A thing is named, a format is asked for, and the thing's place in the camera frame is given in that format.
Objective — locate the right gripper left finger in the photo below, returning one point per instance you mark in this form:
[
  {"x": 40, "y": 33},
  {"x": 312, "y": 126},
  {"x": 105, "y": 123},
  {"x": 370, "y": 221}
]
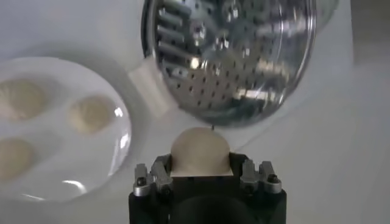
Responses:
[{"x": 161, "y": 176}]

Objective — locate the stainless steel steamer pot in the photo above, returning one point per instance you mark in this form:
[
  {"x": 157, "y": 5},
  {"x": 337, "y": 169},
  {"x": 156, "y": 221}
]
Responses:
[{"x": 149, "y": 88}]

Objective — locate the round white plate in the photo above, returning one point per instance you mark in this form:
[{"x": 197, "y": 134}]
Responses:
[{"x": 61, "y": 170}]

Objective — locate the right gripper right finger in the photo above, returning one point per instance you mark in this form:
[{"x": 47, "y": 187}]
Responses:
[{"x": 253, "y": 176}]

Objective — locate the perforated steel steamer basket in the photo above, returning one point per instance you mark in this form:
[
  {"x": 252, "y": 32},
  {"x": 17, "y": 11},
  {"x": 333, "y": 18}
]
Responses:
[{"x": 231, "y": 61}]

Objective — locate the white steamed baozi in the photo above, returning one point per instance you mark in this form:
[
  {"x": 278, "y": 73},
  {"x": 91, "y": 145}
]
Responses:
[
  {"x": 90, "y": 114},
  {"x": 12, "y": 158},
  {"x": 199, "y": 152},
  {"x": 18, "y": 99}
]

